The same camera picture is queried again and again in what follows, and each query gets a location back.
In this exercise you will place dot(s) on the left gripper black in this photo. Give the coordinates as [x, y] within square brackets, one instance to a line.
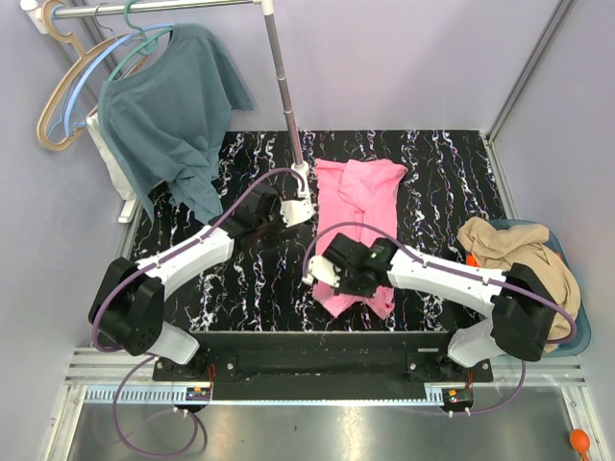
[280, 233]

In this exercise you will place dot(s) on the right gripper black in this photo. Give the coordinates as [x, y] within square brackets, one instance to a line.
[344, 289]

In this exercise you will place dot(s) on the pink t-shirt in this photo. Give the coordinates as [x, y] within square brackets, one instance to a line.
[364, 192]

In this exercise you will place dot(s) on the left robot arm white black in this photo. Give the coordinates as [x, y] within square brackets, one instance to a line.
[127, 314]

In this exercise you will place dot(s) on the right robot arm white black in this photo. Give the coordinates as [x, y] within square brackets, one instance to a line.
[469, 286]

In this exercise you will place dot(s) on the teal t-shirt on hanger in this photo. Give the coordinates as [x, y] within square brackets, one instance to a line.
[167, 122]

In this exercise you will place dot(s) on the beige garment in basket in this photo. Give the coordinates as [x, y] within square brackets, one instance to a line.
[528, 254]

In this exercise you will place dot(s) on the green hanger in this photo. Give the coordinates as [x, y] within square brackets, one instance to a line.
[148, 45]

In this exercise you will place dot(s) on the light blue hanger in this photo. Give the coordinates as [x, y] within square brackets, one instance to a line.
[72, 125]

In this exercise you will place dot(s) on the blue laundry basket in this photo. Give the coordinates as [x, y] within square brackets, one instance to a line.
[584, 332]

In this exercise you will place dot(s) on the orange ball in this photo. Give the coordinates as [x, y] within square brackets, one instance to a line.
[581, 443]

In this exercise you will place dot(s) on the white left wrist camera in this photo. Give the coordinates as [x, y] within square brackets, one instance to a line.
[297, 211]

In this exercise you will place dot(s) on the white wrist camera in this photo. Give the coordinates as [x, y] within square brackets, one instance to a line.
[321, 269]
[297, 211]

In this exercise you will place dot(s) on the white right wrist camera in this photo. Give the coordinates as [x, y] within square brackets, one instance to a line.
[321, 269]

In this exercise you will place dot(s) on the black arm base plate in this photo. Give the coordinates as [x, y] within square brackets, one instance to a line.
[320, 367]

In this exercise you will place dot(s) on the white slotted cable duct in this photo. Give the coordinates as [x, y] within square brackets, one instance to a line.
[149, 394]

